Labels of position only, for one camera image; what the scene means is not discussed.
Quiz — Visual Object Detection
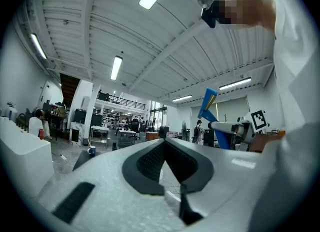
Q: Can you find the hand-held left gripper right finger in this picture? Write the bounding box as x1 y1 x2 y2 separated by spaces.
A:
164 137 276 219

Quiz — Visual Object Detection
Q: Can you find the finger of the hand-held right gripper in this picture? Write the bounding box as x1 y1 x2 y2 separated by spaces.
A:
208 121 237 133

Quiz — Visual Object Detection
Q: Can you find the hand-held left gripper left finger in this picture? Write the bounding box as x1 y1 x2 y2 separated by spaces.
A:
36 138 187 232

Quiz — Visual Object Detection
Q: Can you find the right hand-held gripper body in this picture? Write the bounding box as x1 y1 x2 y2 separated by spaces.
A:
229 110 270 152

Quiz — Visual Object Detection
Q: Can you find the blue squeegee with brass blade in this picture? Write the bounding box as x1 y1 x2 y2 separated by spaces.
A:
197 87 231 150

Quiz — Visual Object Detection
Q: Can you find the person's right forearm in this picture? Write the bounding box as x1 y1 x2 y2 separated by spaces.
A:
249 132 286 153

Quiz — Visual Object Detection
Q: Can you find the black equipment cart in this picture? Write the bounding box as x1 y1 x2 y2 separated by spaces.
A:
203 128 216 147

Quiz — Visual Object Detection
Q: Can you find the white roller blind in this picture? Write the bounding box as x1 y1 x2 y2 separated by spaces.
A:
191 97 249 131

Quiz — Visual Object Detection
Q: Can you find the black standing fan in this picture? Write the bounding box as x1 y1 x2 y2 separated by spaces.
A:
181 120 191 141

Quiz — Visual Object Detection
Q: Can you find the black table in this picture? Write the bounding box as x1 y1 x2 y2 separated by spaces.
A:
72 150 101 172

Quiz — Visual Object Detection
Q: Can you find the white top metal table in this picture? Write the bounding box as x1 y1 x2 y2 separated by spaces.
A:
117 130 137 148
89 125 110 149

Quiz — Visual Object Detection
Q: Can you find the marble pattern cabinet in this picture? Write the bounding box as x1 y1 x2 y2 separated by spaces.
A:
70 122 86 146

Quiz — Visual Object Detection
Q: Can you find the wooden cabinet with white top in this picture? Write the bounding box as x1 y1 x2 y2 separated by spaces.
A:
145 131 160 141

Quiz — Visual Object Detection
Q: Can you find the black office chair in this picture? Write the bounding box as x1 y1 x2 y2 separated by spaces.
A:
129 121 141 140

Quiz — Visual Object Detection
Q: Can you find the large black bin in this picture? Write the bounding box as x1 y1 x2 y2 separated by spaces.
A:
90 113 103 127
73 109 87 124

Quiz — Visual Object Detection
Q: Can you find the black mezzanine railing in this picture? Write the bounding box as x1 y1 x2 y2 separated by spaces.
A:
96 91 146 110

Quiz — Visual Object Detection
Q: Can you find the person's white shirt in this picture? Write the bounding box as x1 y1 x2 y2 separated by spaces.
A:
248 0 319 232

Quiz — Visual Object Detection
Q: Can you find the black bathtub faucet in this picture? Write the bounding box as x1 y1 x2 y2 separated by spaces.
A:
16 112 28 131

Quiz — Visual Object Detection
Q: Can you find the dark staircase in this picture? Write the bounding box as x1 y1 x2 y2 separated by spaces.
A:
59 73 81 107

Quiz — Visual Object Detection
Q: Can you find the white door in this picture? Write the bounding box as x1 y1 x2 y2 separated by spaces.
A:
38 80 52 109

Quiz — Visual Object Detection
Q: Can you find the white floor appliance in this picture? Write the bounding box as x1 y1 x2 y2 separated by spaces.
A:
4 102 18 121

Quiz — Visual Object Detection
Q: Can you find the person's head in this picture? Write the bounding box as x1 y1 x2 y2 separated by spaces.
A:
216 0 277 33

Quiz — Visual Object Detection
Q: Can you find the black head-worn camera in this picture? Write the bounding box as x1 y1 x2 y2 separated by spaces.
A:
201 0 224 29

